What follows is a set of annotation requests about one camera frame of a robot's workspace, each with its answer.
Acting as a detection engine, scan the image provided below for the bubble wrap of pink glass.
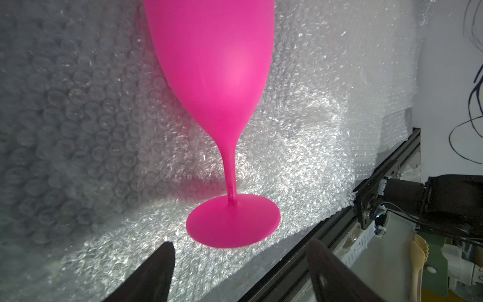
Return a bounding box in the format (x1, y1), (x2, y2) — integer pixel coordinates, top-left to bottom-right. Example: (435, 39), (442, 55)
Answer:
(1, 1), (427, 301)

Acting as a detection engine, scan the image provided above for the pink glass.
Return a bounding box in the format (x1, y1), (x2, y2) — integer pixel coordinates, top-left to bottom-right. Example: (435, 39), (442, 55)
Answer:
(144, 1), (280, 249)

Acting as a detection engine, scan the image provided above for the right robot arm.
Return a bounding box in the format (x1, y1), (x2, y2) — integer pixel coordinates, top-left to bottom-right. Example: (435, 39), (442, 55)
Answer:
(356, 174), (482, 240)

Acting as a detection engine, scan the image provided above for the white slotted cable duct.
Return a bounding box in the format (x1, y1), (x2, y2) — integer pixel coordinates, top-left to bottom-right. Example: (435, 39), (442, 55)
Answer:
(338, 221), (376, 268)

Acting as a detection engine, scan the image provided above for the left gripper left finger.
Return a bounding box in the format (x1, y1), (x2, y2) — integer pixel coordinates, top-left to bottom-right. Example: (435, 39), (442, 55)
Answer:
(104, 242), (176, 302)

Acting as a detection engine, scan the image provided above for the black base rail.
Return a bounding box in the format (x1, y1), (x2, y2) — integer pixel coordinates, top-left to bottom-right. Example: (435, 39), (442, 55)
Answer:
(240, 128), (421, 301)

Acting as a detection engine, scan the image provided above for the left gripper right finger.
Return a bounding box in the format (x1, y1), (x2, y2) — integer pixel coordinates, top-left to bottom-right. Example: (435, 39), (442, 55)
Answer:
(306, 240), (383, 302)

